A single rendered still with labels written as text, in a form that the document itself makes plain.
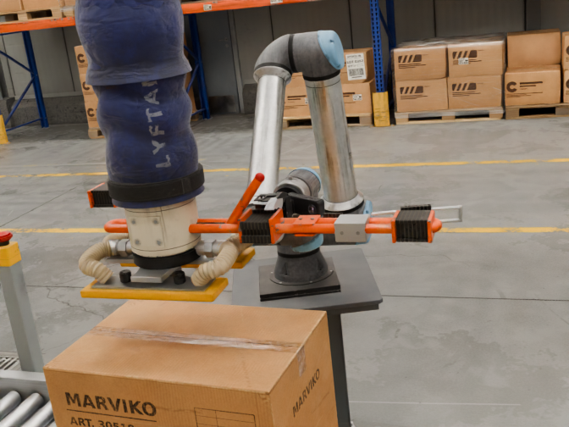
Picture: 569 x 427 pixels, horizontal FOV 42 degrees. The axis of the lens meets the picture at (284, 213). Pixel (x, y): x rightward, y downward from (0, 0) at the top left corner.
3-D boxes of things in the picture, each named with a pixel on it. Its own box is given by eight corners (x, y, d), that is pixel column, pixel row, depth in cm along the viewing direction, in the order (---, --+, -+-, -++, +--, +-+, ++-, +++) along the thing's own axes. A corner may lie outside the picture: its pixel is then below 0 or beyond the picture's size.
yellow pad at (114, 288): (80, 298, 176) (76, 279, 174) (102, 281, 185) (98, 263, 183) (212, 302, 165) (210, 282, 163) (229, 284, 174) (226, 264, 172)
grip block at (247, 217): (238, 245, 169) (235, 220, 168) (252, 230, 178) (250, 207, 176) (273, 245, 167) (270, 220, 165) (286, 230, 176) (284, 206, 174)
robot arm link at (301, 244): (288, 242, 211) (283, 201, 208) (328, 241, 208) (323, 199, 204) (279, 254, 203) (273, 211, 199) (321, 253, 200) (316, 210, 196)
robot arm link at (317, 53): (328, 230, 267) (294, 26, 230) (377, 229, 262) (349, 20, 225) (321, 254, 254) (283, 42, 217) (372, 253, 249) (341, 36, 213)
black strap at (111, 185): (91, 202, 170) (87, 186, 169) (138, 174, 191) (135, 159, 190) (180, 202, 163) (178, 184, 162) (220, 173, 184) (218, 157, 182)
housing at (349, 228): (334, 242, 164) (333, 224, 162) (341, 232, 170) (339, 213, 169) (366, 243, 162) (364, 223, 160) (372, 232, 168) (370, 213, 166)
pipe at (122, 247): (82, 280, 176) (77, 258, 175) (132, 243, 199) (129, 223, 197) (214, 284, 166) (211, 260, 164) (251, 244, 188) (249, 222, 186)
